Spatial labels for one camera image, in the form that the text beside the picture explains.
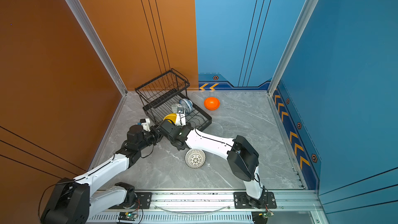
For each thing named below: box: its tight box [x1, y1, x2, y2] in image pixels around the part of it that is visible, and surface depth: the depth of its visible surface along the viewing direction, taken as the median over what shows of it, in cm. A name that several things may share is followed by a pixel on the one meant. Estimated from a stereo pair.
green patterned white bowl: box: [171, 103, 184, 114], surface depth 105 cm
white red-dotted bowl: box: [184, 148, 206, 170], surface depth 86 cm
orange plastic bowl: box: [203, 96, 221, 111], surface depth 110 cm
